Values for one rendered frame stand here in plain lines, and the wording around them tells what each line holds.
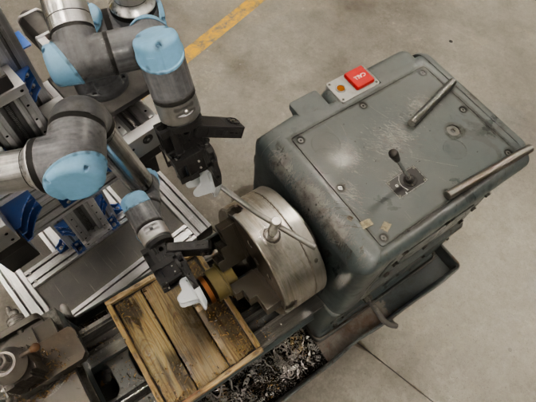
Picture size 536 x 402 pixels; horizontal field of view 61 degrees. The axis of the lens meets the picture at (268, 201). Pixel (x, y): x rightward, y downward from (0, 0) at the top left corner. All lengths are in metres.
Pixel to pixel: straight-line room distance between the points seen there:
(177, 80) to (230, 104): 2.07
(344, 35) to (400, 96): 2.05
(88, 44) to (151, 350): 0.83
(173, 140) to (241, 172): 1.73
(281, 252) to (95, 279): 1.28
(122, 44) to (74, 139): 0.23
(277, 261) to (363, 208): 0.24
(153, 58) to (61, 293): 1.59
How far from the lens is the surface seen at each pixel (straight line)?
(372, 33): 3.39
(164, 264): 1.14
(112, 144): 1.15
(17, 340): 1.37
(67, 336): 1.27
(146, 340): 1.36
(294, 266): 1.06
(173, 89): 0.78
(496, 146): 1.31
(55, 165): 0.95
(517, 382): 2.54
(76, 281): 2.20
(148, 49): 0.75
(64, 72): 0.86
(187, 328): 1.34
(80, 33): 0.87
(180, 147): 0.86
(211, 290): 1.13
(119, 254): 2.20
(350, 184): 1.11
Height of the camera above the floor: 2.19
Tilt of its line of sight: 62 degrees down
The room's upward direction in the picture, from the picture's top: 6 degrees clockwise
